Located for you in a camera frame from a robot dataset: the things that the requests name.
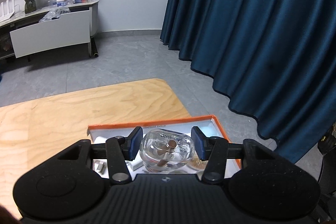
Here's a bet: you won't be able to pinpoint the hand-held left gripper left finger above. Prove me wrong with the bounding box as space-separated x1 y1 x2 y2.
56 126 143 186

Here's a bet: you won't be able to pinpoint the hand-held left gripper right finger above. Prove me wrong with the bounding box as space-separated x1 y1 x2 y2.
191 126 266 186

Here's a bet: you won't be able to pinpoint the toothpick jar with blue lid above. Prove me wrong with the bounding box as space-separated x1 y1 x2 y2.
190 158 207 170

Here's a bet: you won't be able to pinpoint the orange cardboard box lid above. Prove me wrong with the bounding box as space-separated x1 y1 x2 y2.
87 115 242 180

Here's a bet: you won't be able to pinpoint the clear glass liquid bottle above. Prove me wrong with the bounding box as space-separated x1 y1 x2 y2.
139 129 195 174

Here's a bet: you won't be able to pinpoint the black tube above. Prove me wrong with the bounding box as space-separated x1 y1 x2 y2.
90 39 100 58

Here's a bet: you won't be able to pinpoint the dark blue curtain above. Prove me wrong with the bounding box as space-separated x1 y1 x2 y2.
160 0 336 165

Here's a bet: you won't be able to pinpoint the white media cabinet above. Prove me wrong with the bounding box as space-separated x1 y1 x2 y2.
0 0 100 62

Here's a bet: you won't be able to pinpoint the white cabinet drawer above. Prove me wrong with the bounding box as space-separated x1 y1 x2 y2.
10 9 91 58

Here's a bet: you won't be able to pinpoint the clear plastic bags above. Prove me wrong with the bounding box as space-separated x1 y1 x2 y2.
39 7 70 22

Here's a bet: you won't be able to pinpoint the white router with antennas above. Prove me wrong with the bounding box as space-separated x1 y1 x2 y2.
0 0 16 22

